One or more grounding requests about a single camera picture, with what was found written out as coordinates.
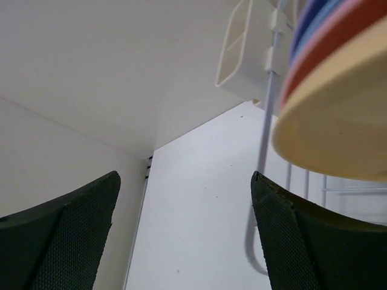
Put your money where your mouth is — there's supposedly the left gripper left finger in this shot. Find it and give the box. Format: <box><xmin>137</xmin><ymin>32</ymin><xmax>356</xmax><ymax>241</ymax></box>
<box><xmin>1</xmin><ymin>171</ymin><xmax>121</xmax><ymax>289</ymax></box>

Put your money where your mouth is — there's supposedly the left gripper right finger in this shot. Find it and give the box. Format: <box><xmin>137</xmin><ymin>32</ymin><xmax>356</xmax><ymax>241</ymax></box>
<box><xmin>250</xmin><ymin>172</ymin><xmax>386</xmax><ymax>289</ymax></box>

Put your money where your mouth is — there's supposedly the orange plate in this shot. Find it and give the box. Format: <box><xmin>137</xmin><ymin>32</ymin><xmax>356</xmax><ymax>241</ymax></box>
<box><xmin>272</xmin><ymin>19</ymin><xmax>386</xmax><ymax>182</ymax></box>

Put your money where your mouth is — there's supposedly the pink plate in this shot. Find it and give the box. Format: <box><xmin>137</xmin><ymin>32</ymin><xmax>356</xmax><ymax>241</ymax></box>
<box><xmin>281</xmin><ymin>1</ymin><xmax>386</xmax><ymax>108</ymax></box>

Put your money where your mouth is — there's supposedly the purple plate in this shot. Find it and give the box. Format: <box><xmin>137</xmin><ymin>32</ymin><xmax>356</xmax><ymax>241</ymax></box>
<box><xmin>289</xmin><ymin>0</ymin><xmax>327</xmax><ymax>64</ymax></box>

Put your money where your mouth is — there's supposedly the blue plate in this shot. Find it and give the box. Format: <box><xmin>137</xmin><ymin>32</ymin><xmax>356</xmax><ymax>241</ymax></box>
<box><xmin>289</xmin><ymin>0</ymin><xmax>345</xmax><ymax>66</ymax></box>

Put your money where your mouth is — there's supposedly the white cutlery holder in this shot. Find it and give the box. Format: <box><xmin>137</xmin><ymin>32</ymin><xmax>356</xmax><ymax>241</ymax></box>
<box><xmin>215</xmin><ymin>1</ymin><xmax>293</xmax><ymax>108</ymax></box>

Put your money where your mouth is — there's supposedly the white wire dish rack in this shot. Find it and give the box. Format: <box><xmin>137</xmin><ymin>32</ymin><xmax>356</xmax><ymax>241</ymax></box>
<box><xmin>243</xmin><ymin>0</ymin><xmax>387</xmax><ymax>276</ymax></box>

